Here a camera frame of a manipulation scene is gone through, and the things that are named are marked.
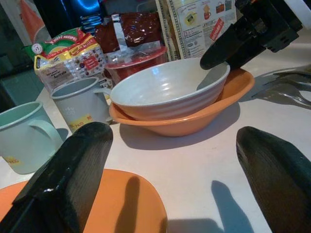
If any white printed paper bag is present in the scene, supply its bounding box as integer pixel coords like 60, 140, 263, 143
155, 0, 238, 63

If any white ribbed bowl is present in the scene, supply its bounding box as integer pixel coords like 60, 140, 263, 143
109, 57, 231, 121

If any flat orange plate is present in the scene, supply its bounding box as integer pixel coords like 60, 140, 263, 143
0, 168, 169, 233

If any dark red foil bag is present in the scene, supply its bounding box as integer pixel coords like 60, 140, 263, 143
94, 12, 162, 55

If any dark grey knife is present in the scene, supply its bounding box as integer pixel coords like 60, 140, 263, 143
272, 70, 311, 86

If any dark grey spoon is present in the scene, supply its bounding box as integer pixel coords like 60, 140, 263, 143
278, 90, 311, 109

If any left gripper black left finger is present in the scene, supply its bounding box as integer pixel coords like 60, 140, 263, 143
0, 121, 114, 233

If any grey mug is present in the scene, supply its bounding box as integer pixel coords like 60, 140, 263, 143
50, 77, 114, 134

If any pale green mug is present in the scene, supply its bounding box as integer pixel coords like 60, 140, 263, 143
0, 101, 63, 175

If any colourful noodle multipack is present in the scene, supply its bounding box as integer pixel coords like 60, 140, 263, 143
23, 27, 115, 100

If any teal cabinet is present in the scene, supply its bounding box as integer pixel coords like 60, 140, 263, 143
0, 69, 48, 104

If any black appliance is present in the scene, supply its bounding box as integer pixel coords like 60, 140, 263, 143
33, 0, 105, 38

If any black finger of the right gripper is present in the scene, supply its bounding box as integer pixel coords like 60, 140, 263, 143
229, 41, 265, 71
199, 23, 243, 70

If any dark grey fork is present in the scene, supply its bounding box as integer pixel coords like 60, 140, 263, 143
251, 81, 311, 103

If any orange bowl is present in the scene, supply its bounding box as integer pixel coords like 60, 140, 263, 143
108, 68, 256, 137

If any red lidded plastic container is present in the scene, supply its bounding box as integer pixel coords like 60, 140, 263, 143
104, 46, 169, 87

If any orange fabric piece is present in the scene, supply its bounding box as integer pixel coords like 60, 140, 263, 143
19, 0, 46, 43

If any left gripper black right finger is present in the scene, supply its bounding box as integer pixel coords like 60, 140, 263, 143
236, 126, 311, 233

